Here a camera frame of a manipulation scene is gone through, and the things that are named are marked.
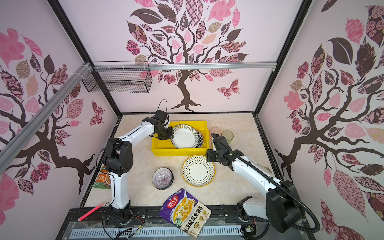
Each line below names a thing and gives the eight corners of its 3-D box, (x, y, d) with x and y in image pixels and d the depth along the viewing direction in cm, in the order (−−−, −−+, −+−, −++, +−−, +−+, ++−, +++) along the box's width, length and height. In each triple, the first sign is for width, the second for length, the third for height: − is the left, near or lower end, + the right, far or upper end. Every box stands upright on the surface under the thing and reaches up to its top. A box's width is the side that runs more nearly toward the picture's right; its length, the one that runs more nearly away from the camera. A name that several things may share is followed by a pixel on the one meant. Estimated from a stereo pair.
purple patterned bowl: (153, 191, 83) (149, 186, 77) (156, 172, 90) (153, 167, 84) (172, 191, 83) (171, 186, 77) (174, 172, 90) (173, 167, 84)
